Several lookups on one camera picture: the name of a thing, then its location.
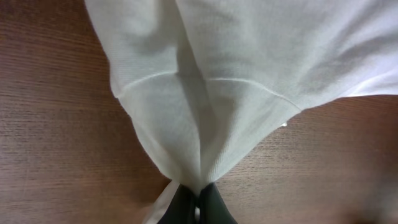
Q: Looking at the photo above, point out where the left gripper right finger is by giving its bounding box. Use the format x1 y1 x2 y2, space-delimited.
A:
198 183 238 224

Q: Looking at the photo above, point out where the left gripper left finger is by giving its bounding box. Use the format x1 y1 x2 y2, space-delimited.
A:
157 185 197 224

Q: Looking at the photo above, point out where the white printed t-shirt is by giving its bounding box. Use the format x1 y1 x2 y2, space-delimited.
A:
86 0 397 223

